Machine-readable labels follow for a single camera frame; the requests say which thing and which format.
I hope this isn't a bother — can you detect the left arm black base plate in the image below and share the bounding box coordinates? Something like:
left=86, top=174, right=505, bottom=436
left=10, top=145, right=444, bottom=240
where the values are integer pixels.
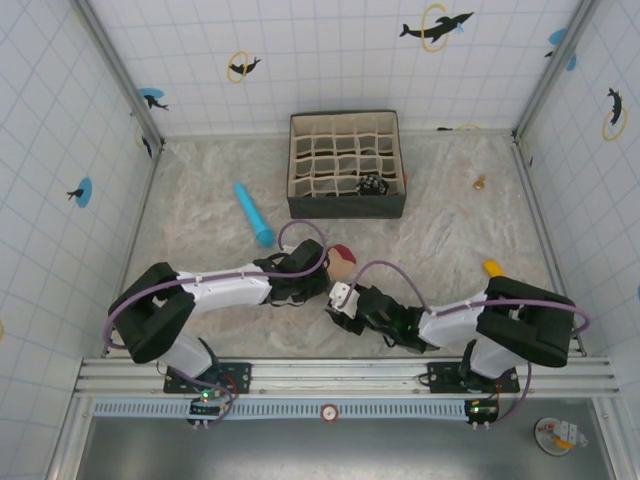
left=163, top=360, right=254, bottom=396

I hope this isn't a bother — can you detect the small dolphin ring decal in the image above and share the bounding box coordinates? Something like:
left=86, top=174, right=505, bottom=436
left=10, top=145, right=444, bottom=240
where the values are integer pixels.
left=227, top=50, right=263, bottom=84

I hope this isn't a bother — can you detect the blue circle shark decal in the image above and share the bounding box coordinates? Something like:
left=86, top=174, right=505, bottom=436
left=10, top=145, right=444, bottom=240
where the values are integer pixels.
left=138, top=87, right=170, bottom=112

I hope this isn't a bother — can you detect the long aluminium base rail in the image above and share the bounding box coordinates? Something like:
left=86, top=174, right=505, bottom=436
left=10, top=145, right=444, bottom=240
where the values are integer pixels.
left=73, top=355, right=621, bottom=399

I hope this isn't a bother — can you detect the blue decal with black fish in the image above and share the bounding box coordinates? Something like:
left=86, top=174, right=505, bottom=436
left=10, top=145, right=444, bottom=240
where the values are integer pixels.
left=543, top=28, right=569, bottom=59

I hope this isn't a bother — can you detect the aluminium side rail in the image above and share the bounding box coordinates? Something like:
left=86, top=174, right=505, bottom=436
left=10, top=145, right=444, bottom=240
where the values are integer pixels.
left=99, top=142, right=166, bottom=359
left=512, top=137, right=616, bottom=359

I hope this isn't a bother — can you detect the black and white patterned sock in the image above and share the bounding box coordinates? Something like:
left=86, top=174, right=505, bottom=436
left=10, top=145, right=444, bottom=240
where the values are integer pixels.
left=355, top=173, right=390, bottom=197

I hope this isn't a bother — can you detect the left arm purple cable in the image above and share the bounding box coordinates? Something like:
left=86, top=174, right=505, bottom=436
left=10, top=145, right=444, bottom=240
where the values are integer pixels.
left=102, top=218, right=329, bottom=429

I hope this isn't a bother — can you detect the slotted grey cable duct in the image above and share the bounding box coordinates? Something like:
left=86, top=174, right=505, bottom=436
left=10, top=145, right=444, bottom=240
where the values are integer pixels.
left=92, top=398, right=474, bottom=419

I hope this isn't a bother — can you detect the slim dolphin yellow ring decal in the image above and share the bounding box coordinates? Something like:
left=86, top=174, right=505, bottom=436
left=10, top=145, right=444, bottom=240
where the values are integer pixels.
left=601, top=87, right=629, bottom=142

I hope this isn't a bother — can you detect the yellow ring black fish decal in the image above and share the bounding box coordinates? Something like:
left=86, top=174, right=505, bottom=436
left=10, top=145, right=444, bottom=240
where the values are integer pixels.
left=134, top=124, right=154, bottom=160

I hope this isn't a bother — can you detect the large dolphin ring decal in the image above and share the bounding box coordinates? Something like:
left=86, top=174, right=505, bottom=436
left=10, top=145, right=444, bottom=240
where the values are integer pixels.
left=398, top=3, right=475, bottom=54

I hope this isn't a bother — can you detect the aluminium frame post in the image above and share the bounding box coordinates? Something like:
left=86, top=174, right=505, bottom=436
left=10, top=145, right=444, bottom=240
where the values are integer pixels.
left=510, top=0, right=601, bottom=144
left=69, top=0, right=167, bottom=154

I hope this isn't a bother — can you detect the turquoise plastic cylinder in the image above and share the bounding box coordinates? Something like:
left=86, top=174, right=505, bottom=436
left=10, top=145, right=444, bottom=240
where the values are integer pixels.
left=233, top=182, right=275, bottom=248

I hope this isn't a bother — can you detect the blue oval fish decal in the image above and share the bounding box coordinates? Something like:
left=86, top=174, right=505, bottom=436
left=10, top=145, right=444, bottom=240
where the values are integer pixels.
left=66, top=177, right=94, bottom=208

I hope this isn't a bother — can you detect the grey disc with small parts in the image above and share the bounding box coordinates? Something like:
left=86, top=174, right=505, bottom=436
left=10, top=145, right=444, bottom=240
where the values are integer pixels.
left=533, top=416, right=591, bottom=456

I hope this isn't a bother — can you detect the fabric divider organizer box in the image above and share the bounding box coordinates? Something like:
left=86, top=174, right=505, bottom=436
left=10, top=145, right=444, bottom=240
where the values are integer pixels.
left=285, top=109, right=407, bottom=221

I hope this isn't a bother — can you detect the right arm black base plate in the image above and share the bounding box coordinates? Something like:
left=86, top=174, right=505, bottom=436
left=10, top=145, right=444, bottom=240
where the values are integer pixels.
left=425, top=360, right=521, bottom=395

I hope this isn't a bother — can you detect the beige and maroon sock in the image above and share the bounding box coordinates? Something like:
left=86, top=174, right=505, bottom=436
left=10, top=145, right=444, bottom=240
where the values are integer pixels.
left=324, top=243, right=358, bottom=282

